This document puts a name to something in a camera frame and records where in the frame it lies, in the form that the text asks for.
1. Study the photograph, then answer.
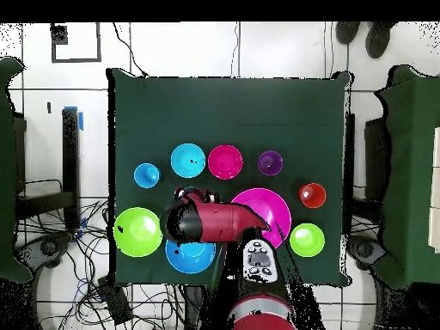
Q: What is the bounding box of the large green bowl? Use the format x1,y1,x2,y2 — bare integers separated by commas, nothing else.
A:
113,206,163,258

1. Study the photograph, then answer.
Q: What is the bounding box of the green cloth side table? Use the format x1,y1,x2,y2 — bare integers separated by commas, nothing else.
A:
372,64,440,290
0,56,34,284

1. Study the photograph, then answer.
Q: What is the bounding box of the thin dark cable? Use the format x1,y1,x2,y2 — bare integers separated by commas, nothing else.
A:
230,21,241,77

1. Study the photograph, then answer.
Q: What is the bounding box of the black box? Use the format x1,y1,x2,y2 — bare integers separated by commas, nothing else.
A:
11,114,28,193
364,118,391,202

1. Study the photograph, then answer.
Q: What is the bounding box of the dark green tablecloth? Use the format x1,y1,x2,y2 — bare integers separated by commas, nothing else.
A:
107,67,352,288

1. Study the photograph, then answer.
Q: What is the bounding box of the tangle of cables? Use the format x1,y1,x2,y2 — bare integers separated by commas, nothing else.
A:
15,178,180,330

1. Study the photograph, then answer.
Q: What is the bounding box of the blue cup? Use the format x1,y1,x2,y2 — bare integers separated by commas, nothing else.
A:
132,162,162,189

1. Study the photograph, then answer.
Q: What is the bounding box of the purple cup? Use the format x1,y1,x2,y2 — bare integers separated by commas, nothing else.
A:
257,150,284,177

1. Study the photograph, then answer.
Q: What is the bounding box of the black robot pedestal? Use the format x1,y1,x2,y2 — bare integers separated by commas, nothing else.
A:
183,284,235,330

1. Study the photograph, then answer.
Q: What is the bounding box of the grey chair base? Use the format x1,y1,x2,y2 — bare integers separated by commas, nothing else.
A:
15,231,73,269
346,235,388,271

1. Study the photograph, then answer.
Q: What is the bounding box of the black power strip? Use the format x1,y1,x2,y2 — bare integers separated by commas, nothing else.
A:
97,276,133,326

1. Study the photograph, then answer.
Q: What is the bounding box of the person's foot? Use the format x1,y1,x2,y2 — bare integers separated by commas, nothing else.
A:
364,21,396,59
334,21,362,46

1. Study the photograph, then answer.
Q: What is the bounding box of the large blue bowl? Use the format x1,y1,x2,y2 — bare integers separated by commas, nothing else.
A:
165,238,217,275

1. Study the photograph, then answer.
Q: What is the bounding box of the stack of white boxes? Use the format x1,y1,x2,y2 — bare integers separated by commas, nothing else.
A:
427,126,440,255

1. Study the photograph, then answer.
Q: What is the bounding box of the large pink bowl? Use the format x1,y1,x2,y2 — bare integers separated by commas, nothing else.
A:
230,187,292,249

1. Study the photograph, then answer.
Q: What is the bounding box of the small green bowl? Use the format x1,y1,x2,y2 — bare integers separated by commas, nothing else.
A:
289,223,326,258

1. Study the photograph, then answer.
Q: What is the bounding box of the small cyan bowl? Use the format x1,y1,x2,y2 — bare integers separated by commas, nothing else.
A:
170,143,206,179

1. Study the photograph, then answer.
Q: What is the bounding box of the black cable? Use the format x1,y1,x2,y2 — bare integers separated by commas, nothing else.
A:
112,21,150,77

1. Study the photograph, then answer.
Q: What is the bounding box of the small magenta bowl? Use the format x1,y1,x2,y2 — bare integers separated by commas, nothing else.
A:
207,144,244,180

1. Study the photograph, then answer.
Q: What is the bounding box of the orange red cup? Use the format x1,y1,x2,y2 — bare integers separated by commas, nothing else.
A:
297,182,327,210

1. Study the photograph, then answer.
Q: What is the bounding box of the black metal stand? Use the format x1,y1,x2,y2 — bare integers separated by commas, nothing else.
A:
15,107,82,230

